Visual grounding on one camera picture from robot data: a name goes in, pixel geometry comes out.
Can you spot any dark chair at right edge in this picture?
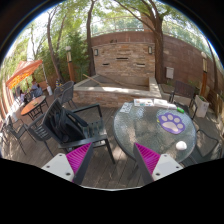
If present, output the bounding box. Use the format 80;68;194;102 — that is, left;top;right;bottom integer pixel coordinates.
182;129;222;167

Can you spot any white planter box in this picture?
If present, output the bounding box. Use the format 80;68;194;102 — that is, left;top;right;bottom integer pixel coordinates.
195;95;209;118

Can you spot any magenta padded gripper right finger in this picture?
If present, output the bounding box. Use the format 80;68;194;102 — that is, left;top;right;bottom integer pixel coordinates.
133;143;182;185

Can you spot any seated person in blue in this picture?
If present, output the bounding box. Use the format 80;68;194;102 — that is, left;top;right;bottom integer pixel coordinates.
30;80;43;98

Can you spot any green marker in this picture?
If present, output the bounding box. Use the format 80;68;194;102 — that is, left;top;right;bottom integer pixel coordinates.
177;107;184;113

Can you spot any round wooden table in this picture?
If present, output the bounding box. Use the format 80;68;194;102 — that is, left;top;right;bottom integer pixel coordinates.
21;96;46;120

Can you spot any dark chair at far left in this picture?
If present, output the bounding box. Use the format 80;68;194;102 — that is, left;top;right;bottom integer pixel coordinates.
3;117;27;147

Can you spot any orange patio umbrella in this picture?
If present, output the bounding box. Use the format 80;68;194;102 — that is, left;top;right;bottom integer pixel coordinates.
6;60;42;89

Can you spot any grey chair near wooden table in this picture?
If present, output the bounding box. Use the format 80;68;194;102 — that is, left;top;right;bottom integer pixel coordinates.
27;115;53;156

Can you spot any patterned card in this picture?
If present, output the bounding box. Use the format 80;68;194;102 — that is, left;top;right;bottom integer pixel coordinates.
120;102;133;113

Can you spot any white computer mouse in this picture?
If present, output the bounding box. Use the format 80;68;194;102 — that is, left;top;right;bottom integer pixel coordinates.
176;141;187;150

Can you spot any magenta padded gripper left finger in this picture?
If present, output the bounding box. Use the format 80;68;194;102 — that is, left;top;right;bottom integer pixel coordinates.
42;143;93;185

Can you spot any stone fountain basin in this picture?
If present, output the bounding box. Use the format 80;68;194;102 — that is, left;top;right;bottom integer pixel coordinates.
73;75;162;107

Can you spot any black plastic armchair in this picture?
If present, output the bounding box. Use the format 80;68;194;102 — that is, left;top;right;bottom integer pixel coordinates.
42;99;115;162

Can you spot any white booklet with pictures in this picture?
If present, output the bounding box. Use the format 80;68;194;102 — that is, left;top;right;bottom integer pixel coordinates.
134;99;154;106

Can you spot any purple paw-print mouse pad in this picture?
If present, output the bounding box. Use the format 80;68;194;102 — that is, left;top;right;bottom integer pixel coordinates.
158;112;185;134

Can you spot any round glass patio table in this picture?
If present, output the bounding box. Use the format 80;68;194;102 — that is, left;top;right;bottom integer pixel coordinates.
113;102;197;162

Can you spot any dark chair behind table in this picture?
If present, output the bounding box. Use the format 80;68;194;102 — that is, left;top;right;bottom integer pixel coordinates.
169;81;198;119

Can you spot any white paper sheet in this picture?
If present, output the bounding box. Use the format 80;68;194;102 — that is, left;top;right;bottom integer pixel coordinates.
154;99;177;110

